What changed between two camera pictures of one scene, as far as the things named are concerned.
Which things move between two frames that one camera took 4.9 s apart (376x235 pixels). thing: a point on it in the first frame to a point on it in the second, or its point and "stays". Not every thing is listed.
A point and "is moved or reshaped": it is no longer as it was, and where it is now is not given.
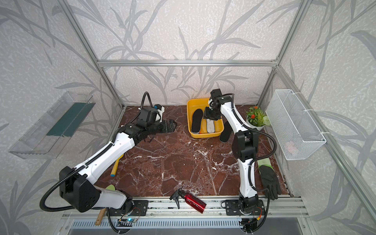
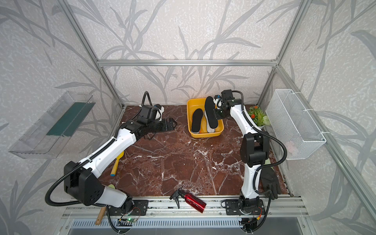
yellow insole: (203, 126) stays
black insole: (226, 132) is moved or reshaped
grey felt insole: (210, 126) stays
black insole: (196, 120) stays
